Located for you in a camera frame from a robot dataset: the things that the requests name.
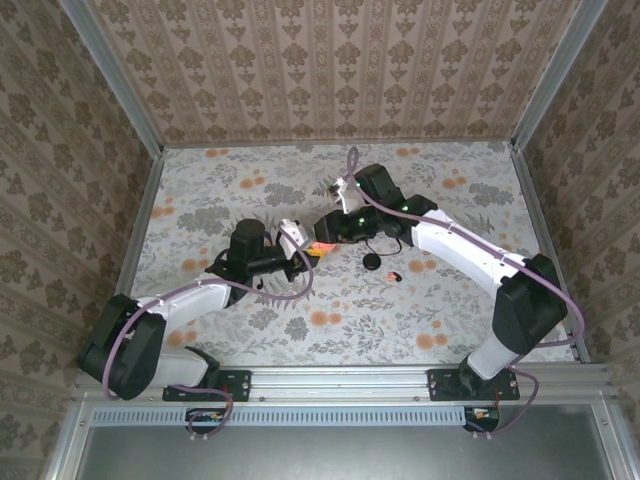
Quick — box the grey slotted cable duct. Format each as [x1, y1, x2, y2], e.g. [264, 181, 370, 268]
[91, 404, 501, 427]

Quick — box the grey sheet metal panel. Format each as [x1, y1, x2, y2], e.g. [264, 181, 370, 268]
[44, 402, 640, 480]

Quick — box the black electronics board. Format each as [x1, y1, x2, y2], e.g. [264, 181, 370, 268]
[184, 407, 234, 435]
[462, 405, 501, 434]

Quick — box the aluminium frame post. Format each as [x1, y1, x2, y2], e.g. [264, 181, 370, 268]
[55, 0, 167, 157]
[510, 0, 610, 151]

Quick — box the aluminium table side rail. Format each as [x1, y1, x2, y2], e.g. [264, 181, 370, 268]
[508, 141, 594, 364]
[110, 149, 167, 309]

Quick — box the long aluminium base rail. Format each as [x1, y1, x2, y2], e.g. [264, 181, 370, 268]
[69, 364, 619, 404]

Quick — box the thin aluminium table rail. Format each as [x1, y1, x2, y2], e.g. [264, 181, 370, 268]
[160, 135, 516, 150]

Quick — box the thin black cord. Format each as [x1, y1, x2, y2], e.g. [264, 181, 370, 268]
[366, 235, 403, 258]

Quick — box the short purple base cable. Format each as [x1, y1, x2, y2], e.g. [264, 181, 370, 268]
[169, 385, 235, 444]
[474, 368, 541, 442]

